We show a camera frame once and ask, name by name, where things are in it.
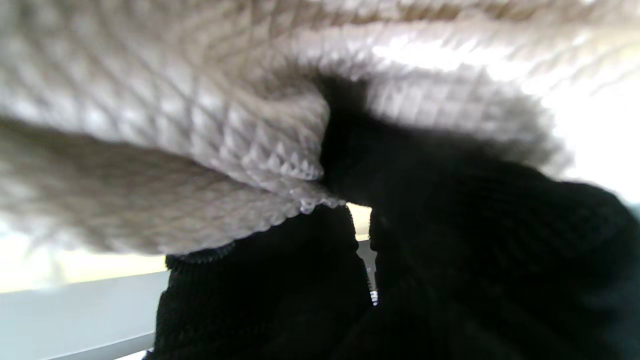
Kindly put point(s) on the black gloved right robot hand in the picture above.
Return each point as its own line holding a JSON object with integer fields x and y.
{"x": 475, "y": 250}

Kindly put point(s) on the beige wiping cloth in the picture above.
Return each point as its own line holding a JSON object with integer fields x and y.
{"x": 150, "y": 125}

